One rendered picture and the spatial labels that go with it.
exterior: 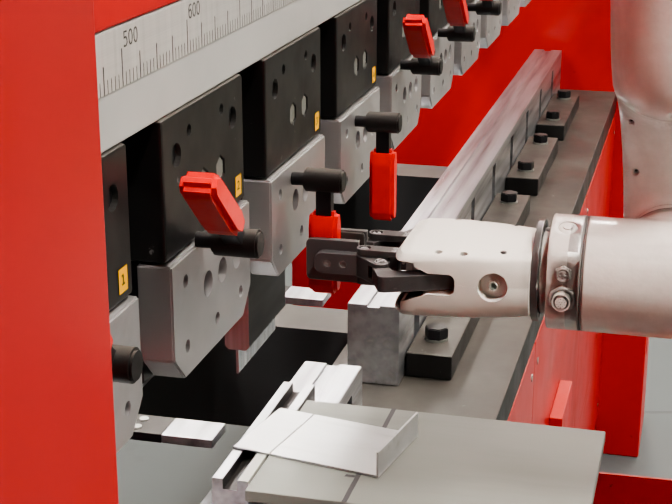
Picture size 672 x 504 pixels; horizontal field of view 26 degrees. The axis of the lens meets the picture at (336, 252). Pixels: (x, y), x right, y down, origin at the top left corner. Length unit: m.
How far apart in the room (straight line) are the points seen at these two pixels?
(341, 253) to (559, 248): 0.16
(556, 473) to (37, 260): 0.99
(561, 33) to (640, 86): 2.28
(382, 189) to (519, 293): 0.28
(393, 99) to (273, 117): 0.40
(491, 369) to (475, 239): 0.66
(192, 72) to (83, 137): 0.66
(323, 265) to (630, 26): 0.29
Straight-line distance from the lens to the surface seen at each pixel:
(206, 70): 0.91
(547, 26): 3.27
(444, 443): 1.22
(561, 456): 1.21
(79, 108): 0.22
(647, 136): 1.10
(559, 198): 2.41
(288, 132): 1.09
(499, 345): 1.77
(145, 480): 3.40
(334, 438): 1.22
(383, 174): 1.28
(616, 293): 1.03
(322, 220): 1.09
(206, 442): 1.22
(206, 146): 0.91
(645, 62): 0.99
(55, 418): 0.22
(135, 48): 0.80
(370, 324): 1.63
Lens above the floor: 1.52
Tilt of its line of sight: 18 degrees down
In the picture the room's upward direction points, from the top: straight up
